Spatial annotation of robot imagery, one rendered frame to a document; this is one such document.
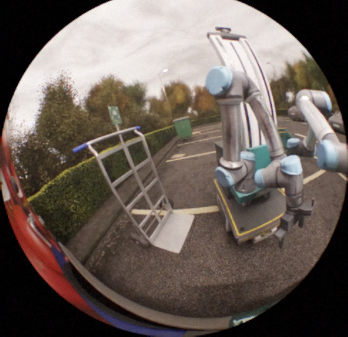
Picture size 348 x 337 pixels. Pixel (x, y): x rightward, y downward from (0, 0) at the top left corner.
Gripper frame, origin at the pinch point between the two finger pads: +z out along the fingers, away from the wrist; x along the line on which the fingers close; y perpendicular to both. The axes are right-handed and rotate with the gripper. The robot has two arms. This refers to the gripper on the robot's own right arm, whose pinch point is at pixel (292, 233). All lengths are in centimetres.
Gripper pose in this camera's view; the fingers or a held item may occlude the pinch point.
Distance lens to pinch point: 56.1
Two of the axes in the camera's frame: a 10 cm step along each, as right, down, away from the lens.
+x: -9.2, 3.9, 0.9
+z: 3.8, 9.2, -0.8
